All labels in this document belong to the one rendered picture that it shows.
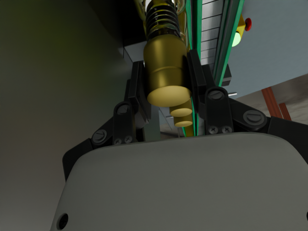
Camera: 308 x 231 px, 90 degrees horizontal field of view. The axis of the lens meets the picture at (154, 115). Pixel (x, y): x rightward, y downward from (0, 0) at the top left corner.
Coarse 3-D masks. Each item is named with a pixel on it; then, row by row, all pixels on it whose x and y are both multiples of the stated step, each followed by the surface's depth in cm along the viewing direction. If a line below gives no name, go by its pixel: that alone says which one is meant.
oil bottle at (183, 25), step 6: (186, 12) 19; (180, 18) 18; (186, 18) 19; (144, 24) 19; (180, 24) 18; (186, 24) 19; (144, 30) 20; (180, 30) 18; (186, 30) 19; (186, 36) 20; (186, 42) 20; (186, 48) 21
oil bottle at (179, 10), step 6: (138, 0) 15; (144, 0) 15; (180, 0) 15; (186, 0) 16; (138, 6) 15; (144, 6) 15; (180, 6) 16; (138, 12) 16; (144, 12) 16; (180, 12) 16; (144, 18) 17
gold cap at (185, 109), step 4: (188, 100) 22; (180, 104) 22; (184, 104) 22; (188, 104) 22; (172, 108) 22; (176, 108) 22; (180, 108) 22; (184, 108) 22; (188, 108) 22; (172, 112) 23; (176, 112) 23; (180, 112) 23; (184, 112) 23; (188, 112) 23; (176, 116) 24; (180, 116) 24
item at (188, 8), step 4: (188, 0) 27; (188, 4) 28; (188, 8) 28; (188, 12) 29; (188, 16) 30; (188, 20) 30; (188, 24) 31; (188, 28) 32; (188, 32) 33; (192, 104) 68; (192, 108) 72; (192, 112) 76; (192, 116) 84; (192, 120) 105; (192, 124) 116
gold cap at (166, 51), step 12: (168, 36) 11; (144, 48) 12; (156, 48) 11; (168, 48) 11; (180, 48) 11; (144, 60) 12; (156, 60) 11; (168, 60) 10; (180, 60) 11; (156, 72) 10; (168, 72) 10; (180, 72) 10; (156, 84) 10; (168, 84) 10; (180, 84) 10; (156, 96) 11; (168, 96) 11; (180, 96) 11
